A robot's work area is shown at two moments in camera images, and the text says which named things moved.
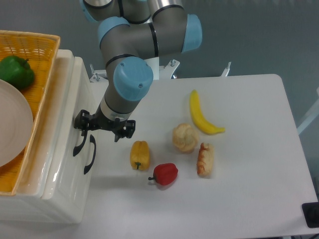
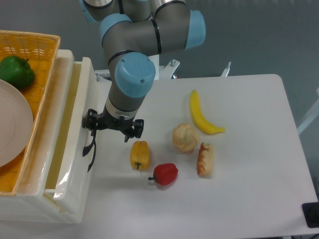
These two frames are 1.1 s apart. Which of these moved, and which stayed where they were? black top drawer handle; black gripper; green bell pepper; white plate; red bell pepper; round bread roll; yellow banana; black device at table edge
Moved: black gripper; black top drawer handle
Stayed: white plate; yellow banana; round bread roll; black device at table edge; red bell pepper; green bell pepper
